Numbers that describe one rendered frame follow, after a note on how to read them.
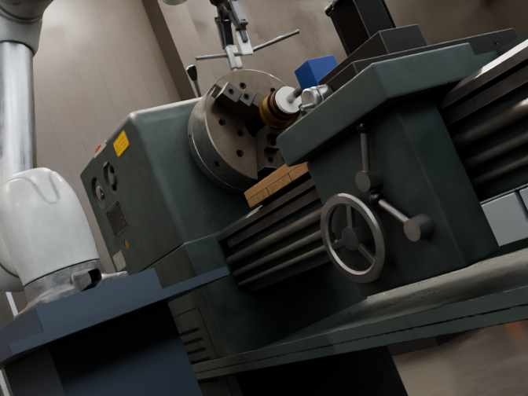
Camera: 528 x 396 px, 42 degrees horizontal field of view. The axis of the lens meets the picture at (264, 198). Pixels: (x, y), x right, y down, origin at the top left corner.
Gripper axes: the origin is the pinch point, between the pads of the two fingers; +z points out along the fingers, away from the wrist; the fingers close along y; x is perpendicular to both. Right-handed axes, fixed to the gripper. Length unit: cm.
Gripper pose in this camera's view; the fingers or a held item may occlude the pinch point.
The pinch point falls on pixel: (240, 53)
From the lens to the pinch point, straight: 193.7
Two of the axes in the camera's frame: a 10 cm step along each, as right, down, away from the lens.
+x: -8.8, 2.0, -4.2
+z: 3.0, 9.4, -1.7
